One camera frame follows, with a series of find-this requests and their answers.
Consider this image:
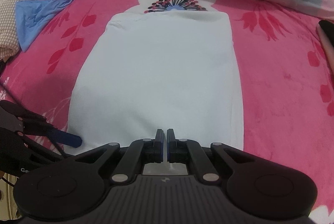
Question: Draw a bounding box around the white sweatshirt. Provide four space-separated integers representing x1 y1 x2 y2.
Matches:
68 11 244 154

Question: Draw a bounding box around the beige houndstooth cloth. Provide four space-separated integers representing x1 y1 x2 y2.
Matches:
0 0 23 62

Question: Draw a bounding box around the blue cloth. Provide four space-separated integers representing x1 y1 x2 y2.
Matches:
15 0 73 52

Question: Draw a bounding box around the pink floral fleece blanket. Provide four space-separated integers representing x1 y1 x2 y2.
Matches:
1 0 333 223

